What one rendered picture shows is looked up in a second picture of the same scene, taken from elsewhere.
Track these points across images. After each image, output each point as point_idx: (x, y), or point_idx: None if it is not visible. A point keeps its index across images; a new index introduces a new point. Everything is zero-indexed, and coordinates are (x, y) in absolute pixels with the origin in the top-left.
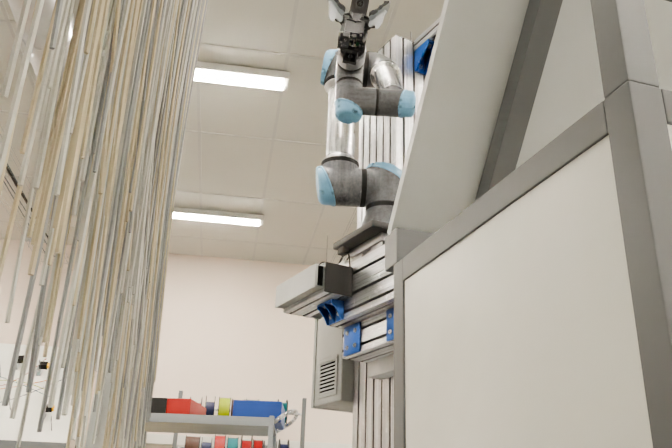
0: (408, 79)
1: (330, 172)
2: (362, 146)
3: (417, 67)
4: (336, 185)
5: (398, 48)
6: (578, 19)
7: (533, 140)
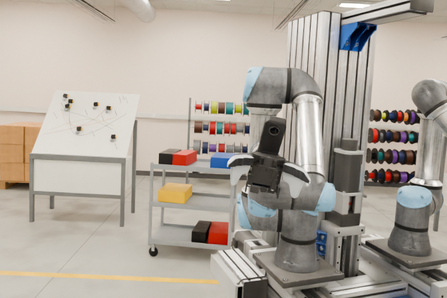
0: (332, 60)
1: (249, 211)
2: (286, 108)
3: (342, 48)
4: (254, 223)
5: (325, 26)
6: None
7: None
